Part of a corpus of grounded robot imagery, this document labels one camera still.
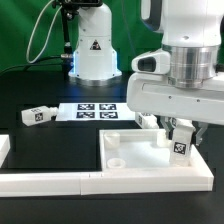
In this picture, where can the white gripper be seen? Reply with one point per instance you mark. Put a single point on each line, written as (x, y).
(152, 94)

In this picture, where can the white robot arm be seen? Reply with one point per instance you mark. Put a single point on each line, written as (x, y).
(179, 80)

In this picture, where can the white U-shaped obstacle fence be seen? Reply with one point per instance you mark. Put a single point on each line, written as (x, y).
(196, 177)

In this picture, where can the paper sheet with AprilTags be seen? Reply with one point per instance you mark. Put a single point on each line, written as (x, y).
(94, 111)

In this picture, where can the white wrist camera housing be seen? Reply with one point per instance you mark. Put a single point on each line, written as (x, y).
(154, 62)

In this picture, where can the black camera stand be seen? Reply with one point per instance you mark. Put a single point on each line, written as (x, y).
(68, 10)

